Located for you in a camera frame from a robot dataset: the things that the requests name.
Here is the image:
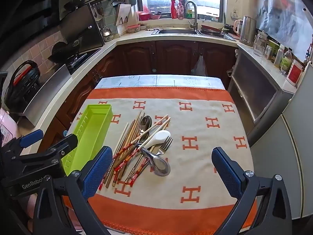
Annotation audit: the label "green plastic utensil tray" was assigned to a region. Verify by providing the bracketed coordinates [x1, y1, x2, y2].
[62, 104, 113, 175]

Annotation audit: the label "cream chopstick red striped end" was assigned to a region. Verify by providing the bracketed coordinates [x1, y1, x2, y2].
[113, 114, 169, 159]

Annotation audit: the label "long silver metal spoon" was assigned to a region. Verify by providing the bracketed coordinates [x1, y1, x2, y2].
[132, 115, 152, 151]

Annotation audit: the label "large steel ladle spoon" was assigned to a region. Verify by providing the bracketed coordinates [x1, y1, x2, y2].
[141, 147, 171, 177]

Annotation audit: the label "white ceramic spoon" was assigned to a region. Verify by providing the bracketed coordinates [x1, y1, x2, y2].
[138, 130, 171, 149]

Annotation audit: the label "chrome kitchen faucet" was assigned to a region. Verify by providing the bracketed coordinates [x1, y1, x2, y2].
[183, 0, 199, 32]

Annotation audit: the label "pink appliance at left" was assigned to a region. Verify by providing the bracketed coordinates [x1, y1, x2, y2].
[0, 108, 21, 146]

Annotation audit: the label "curved steel splash panel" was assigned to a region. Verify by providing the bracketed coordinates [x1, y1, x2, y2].
[22, 64, 71, 126]

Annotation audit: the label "brown bamboo chopstick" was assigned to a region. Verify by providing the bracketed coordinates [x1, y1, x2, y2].
[105, 120, 136, 188]

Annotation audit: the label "plain wooden chopstick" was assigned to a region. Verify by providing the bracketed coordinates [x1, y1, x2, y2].
[113, 123, 129, 155]

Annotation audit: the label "black gas stove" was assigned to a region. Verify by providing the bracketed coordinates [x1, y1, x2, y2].
[65, 49, 100, 75]

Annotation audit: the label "silver metal fork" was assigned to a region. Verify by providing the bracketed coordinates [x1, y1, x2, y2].
[132, 136, 174, 174]

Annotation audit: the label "grey metal side cabinet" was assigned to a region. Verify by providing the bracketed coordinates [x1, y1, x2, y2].
[228, 44, 296, 146]

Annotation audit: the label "red label white container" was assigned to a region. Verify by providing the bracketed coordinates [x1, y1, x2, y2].
[286, 60, 303, 86]

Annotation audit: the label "green label plastic bottle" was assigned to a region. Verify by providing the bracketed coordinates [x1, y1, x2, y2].
[280, 48, 293, 75]

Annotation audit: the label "stainless steel sink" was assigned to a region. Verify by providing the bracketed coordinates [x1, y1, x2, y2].
[152, 29, 198, 35]

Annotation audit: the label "glass jar on counter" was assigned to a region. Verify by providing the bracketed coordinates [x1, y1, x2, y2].
[253, 31, 268, 57]

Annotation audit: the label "red spray bottle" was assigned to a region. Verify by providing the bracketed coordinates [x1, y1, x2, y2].
[171, 0, 177, 19]

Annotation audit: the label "steel electric kettle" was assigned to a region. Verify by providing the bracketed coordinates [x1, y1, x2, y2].
[239, 16, 257, 47]

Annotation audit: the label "pink soap bottle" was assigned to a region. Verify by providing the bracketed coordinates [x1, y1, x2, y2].
[177, 0, 184, 20]

